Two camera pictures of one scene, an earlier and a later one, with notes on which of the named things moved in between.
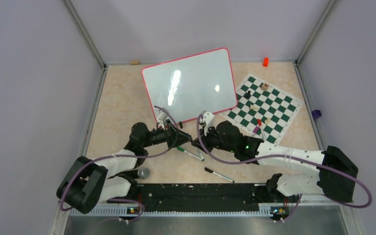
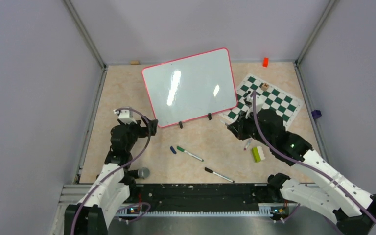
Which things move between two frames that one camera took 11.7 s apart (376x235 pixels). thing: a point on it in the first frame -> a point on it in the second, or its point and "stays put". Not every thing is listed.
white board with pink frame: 188,86 stays put
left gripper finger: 183,136 -> 153,125
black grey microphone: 143,173 stays put
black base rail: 197,196 stays put
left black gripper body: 164,134 -> 138,131
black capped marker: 222,176 stays put
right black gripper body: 212,140 -> 247,128
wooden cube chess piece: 265,86 stays put
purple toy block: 316,113 stays put
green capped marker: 190,153 stays put
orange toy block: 266,61 stays put
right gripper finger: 197,142 -> 234,128
